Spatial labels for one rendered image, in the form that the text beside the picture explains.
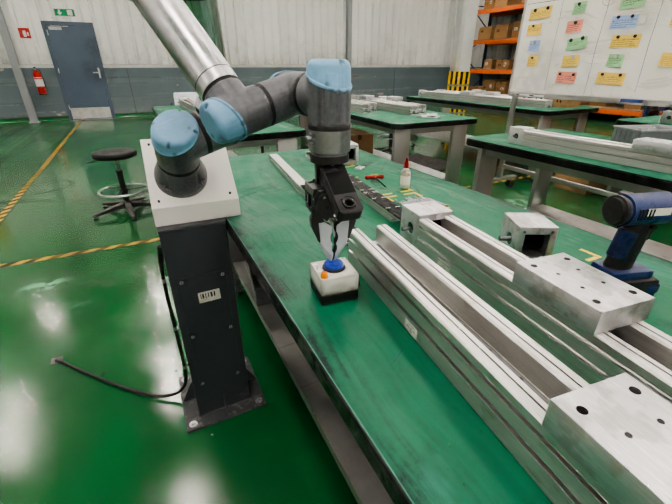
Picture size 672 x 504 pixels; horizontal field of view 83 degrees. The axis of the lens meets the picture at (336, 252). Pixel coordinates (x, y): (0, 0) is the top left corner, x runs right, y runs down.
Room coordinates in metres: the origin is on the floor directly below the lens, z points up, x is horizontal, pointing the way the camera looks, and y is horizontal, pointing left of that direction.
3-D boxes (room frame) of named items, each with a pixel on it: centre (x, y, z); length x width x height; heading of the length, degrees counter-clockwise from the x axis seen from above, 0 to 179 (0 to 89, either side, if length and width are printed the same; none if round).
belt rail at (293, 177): (1.47, 0.15, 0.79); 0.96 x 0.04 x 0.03; 20
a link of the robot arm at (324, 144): (0.70, 0.01, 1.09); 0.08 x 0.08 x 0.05
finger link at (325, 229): (0.69, 0.03, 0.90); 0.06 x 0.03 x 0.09; 20
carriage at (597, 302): (0.52, -0.39, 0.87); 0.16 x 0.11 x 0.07; 20
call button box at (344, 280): (0.68, 0.00, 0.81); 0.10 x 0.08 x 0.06; 110
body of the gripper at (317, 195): (0.70, 0.01, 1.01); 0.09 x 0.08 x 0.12; 20
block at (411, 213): (0.94, -0.23, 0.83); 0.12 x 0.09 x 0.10; 110
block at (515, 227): (0.86, -0.46, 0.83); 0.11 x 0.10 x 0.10; 89
